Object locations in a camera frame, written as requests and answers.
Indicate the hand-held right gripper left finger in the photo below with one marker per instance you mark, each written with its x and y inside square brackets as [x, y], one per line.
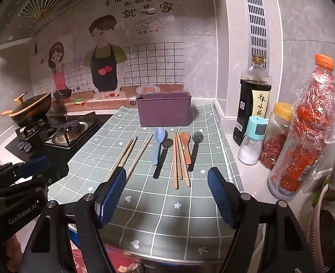
[113, 196]

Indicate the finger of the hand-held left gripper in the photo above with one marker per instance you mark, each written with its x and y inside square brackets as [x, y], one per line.
[28, 184]
[35, 165]

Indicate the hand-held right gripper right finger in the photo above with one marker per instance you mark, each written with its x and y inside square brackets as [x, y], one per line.
[221, 197]

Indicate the black plastic spoon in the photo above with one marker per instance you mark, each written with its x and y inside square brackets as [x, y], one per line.
[166, 144]
[197, 137]

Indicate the brown plastic spoon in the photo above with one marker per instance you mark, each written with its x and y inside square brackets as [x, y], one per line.
[186, 138]

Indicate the blue plastic spoon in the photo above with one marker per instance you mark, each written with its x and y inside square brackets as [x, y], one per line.
[159, 135]

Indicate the purple utensil holder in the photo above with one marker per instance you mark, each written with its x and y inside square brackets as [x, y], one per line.
[164, 111]

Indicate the green checked table mat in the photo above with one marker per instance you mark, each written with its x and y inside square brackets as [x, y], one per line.
[161, 219]

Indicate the black gas stove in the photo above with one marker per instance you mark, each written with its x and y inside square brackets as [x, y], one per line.
[76, 125]

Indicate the black wok with lid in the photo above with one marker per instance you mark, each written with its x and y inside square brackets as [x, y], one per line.
[32, 103]

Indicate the red patterned floor mat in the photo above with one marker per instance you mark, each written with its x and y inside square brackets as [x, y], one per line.
[99, 257]

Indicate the teal cap salt shaker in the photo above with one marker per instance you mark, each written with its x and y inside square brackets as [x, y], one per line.
[254, 136]

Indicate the yellow lid chili jar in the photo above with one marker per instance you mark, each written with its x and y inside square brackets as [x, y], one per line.
[275, 145]

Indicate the plastic wrapped red bottle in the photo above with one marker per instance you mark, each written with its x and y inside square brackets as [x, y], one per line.
[301, 148]

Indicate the white plastic basket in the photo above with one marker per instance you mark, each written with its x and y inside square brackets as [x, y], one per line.
[316, 227]

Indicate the dark soy sauce bottle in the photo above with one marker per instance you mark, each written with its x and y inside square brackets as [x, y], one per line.
[250, 99]

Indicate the green leafy vegetable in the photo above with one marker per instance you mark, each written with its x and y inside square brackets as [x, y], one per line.
[322, 183]

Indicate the range hood with fan print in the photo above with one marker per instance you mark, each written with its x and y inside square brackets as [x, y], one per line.
[42, 8]

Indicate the cartoon couple wall poster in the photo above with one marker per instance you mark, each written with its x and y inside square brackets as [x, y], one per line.
[144, 57]

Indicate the white wall vent grille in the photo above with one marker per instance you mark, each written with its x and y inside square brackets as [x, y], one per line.
[255, 25]

